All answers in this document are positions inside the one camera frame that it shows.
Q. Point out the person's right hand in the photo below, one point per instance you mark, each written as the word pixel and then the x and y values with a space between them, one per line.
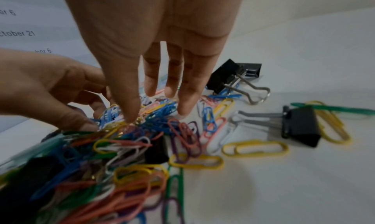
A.
pixel 140 21

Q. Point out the person's left hand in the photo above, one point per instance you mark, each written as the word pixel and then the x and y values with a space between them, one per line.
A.
pixel 38 84

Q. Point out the white printed paper sheet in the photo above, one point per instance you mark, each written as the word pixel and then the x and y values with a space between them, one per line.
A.
pixel 35 17

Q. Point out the black binder clip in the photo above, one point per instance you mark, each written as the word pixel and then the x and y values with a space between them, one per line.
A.
pixel 301 126
pixel 156 151
pixel 224 76
pixel 253 69

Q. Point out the pile of coloured paper clips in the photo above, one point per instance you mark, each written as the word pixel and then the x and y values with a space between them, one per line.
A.
pixel 88 195

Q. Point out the single yellow paper clip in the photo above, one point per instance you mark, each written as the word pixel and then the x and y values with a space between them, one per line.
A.
pixel 257 142
pixel 337 122

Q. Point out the single green paper clip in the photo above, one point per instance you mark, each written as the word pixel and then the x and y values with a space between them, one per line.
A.
pixel 345 108

